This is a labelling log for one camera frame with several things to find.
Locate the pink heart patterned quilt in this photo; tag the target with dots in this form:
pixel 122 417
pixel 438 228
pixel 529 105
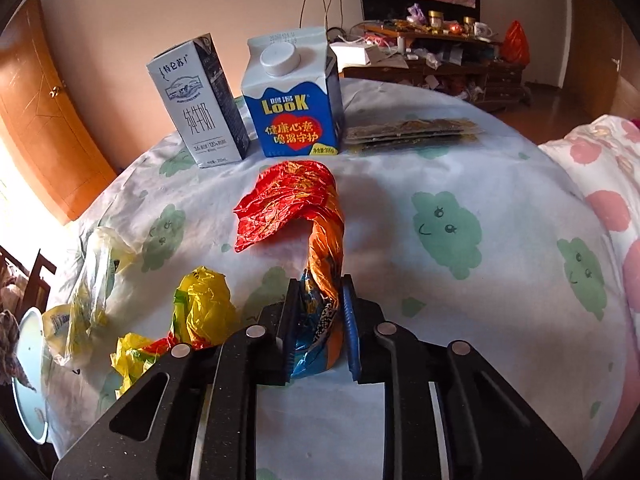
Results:
pixel 602 158

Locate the wooden door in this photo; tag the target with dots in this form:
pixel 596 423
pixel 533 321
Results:
pixel 48 141

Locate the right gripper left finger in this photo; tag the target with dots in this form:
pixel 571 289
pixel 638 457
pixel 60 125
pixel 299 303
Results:
pixel 192 415

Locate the white box on cabinet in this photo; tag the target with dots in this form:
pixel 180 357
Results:
pixel 357 55

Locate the blue white Look carton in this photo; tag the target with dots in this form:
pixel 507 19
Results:
pixel 293 93

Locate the wooden chair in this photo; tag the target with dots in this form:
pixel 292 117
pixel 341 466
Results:
pixel 23 289

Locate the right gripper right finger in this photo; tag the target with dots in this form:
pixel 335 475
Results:
pixel 448 413

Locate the clear yellow printed plastic bag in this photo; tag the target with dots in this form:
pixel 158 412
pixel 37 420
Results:
pixel 67 329

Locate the red orange snack wrapper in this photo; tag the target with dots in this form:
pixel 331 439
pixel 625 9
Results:
pixel 294 191

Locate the red plastic bag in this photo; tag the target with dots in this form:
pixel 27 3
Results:
pixel 515 47

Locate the light green trash bin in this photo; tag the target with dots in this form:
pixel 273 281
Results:
pixel 31 402

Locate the wooden TV cabinet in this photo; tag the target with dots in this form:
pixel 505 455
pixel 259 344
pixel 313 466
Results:
pixel 451 60

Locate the white blue milk carton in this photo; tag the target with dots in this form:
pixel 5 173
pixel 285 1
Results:
pixel 195 91

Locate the yellow plastic wrapper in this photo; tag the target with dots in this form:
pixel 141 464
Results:
pixel 203 317

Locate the flat brown sachet packets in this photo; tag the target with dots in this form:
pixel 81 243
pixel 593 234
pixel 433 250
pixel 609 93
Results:
pixel 409 133

